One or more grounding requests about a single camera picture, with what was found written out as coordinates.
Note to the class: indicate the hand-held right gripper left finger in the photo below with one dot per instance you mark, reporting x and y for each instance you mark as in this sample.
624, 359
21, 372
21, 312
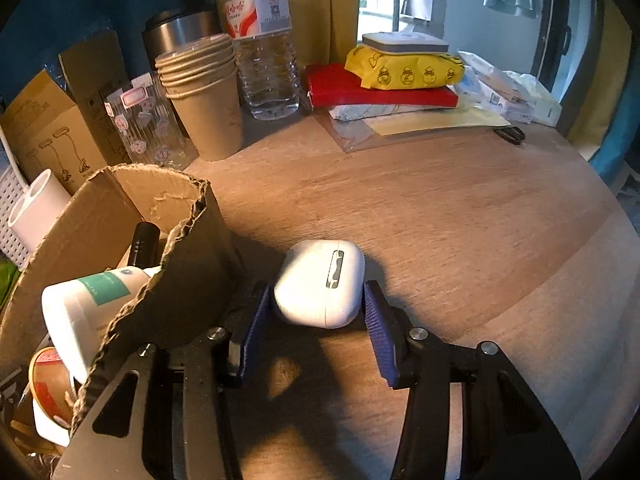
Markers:
255, 335

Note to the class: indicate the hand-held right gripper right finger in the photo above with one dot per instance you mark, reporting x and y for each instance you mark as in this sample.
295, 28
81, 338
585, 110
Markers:
380, 340

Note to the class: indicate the white earbuds case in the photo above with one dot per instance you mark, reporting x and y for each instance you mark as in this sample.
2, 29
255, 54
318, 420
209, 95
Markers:
315, 285

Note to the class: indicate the cardboard box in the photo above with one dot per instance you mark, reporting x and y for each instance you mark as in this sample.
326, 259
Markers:
200, 260

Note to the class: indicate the white pill bottle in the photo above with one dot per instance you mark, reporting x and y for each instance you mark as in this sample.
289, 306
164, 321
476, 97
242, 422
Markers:
80, 310

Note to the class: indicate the red can yellow lid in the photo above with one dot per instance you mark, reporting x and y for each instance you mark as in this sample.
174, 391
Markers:
50, 380

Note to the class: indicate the white charger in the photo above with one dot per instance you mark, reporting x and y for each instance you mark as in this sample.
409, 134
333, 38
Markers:
47, 427

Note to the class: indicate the clear plastic sleeve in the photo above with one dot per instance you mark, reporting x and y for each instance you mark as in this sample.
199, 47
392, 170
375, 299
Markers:
350, 135

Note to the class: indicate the stack of paper cups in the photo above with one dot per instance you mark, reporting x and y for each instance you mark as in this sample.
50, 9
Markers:
210, 120

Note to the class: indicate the pale yellow paper sheet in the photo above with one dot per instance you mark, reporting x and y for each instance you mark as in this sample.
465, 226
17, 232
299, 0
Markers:
440, 120

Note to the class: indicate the white printed paper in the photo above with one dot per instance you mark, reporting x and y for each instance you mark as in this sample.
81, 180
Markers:
365, 111

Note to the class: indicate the printed glass jar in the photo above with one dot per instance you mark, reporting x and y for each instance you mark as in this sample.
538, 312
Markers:
145, 125

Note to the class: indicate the black scissors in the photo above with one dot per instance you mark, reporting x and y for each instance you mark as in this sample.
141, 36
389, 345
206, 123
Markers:
510, 134

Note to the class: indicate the white desk lamp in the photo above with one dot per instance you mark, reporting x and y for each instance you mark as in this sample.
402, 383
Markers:
40, 210

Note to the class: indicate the red book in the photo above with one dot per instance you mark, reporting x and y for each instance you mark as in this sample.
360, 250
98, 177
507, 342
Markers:
340, 87

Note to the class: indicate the green bag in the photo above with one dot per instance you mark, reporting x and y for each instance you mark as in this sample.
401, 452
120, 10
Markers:
5, 277

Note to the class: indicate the yellow pouch with white device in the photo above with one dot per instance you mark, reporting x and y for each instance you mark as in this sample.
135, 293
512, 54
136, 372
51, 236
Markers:
400, 72

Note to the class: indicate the clear water bottle red label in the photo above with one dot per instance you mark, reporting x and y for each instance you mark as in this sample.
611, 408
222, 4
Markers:
260, 60

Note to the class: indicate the white wet wipes pack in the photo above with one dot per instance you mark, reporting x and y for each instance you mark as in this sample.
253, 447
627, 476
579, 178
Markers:
487, 80

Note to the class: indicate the white tissue pack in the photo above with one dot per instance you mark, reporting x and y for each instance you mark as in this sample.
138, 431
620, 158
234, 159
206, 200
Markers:
537, 102

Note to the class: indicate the white woven plastic basket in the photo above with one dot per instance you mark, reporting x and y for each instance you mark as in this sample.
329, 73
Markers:
6, 187

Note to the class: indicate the brown lamp packaging carton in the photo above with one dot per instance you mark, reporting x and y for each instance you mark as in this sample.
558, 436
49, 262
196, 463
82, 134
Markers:
50, 130

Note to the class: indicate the white grey flat device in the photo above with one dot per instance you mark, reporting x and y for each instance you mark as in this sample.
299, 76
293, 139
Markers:
405, 42

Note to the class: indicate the stainless steel thermos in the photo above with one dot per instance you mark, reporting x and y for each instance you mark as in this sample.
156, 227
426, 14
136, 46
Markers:
175, 35

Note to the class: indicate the yellow curtain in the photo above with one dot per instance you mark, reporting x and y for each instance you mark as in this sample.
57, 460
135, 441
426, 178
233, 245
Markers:
320, 10
605, 70

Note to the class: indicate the black sliding door frame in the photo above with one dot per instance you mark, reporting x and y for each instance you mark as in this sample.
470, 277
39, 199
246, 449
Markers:
550, 35

